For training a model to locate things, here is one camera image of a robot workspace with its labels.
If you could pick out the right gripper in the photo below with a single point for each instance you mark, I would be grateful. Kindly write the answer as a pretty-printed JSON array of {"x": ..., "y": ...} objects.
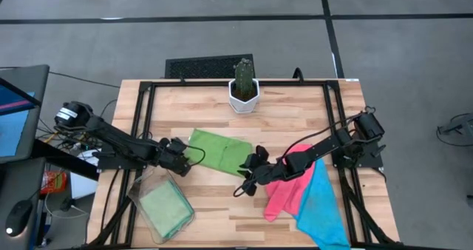
[{"x": 266, "y": 172}]

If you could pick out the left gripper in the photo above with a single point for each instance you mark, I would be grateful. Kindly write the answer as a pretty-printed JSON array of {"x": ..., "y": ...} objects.
[{"x": 171, "y": 158}]

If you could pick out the bright green microfiber towel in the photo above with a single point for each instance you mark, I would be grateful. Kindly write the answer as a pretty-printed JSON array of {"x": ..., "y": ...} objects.
[{"x": 221, "y": 150}]

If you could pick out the pink microfiber towel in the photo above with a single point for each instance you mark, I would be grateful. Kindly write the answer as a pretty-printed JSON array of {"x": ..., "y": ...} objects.
[{"x": 284, "y": 198}]

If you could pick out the mint green microfiber towel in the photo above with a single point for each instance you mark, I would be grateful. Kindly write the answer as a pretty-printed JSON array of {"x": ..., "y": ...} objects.
[{"x": 164, "y": 209}]

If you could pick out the blue microfiber towel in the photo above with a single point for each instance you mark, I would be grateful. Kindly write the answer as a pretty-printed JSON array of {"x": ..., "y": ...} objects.
[{"x": 321, "y": 213}]

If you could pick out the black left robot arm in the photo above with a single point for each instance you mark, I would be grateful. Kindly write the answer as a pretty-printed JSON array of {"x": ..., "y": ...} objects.
[{"x": 111, "y": 139}]

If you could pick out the clear plastic bin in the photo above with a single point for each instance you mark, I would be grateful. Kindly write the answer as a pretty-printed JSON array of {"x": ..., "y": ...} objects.
[{"x": 148, "y": 179}]

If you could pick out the white hexagonal plant pot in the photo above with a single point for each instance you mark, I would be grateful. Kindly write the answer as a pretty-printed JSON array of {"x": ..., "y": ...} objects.
[{"x": 242, "y": 105}]

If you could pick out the green cactus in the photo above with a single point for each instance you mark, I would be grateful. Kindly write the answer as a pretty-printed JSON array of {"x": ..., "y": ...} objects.
[{"x": 244, "y": 78}]

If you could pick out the black vent grille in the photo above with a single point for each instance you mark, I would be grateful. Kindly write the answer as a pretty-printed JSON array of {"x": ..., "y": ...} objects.
[{"x": 199, "y": 67}]

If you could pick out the white box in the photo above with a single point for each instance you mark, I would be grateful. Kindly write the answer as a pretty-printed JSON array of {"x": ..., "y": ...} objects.
[{"x": 83, "y": 186}]

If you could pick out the orange packet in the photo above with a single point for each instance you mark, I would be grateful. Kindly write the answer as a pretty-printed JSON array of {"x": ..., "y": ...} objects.
[{"x": 54, "y": 182}]

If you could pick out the black desk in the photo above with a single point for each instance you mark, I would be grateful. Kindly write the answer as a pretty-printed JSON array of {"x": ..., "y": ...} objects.
[{"x": 22, "y": 183}]

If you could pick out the black computer mouse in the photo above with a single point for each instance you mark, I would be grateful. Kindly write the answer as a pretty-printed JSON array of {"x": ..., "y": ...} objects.
[{"x": 17, "y": 218}]

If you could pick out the computer monitor blue screen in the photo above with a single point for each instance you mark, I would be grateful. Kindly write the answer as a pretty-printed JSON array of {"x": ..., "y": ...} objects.
[{"x": 15, "y": 113}]

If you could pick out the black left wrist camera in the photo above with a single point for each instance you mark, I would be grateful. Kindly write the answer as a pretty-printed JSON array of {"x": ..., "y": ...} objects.
[{"x": 177, "y": 144}]

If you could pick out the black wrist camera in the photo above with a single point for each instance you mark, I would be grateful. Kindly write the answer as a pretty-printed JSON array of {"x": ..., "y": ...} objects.
[
  {"x": 177, "y": 144},
  {"x": 262, "y": 153}
]

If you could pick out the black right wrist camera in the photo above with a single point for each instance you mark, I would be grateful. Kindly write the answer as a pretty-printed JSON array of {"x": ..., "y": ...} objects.
[{"x": 262, "y": 153}]

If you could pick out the black aluminium rig frame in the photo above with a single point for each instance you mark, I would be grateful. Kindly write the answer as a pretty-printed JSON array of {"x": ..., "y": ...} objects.
[{"x": 236, "y": 83}]

